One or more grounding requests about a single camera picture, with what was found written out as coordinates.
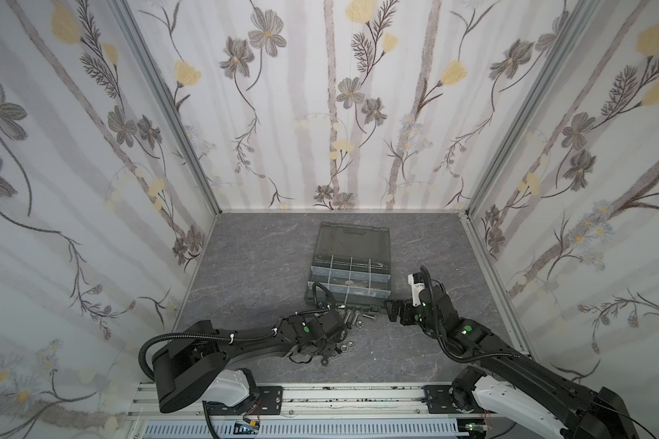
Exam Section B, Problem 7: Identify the clear plastic organizer box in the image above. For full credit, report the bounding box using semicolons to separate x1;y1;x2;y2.
304;221;393;313

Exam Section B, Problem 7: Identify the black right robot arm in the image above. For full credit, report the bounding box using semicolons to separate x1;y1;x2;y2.
384;267;639;438

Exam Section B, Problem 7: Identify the white slotted cable duct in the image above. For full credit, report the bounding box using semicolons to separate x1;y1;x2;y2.
140;419;469;438

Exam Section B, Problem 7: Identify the silver bolt pile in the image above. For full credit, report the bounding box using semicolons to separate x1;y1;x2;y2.
339;307;377;329

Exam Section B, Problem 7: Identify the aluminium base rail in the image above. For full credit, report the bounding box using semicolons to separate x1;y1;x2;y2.
125;382;583;439

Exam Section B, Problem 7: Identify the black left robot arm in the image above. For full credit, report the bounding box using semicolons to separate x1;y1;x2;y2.
137;283;349;413

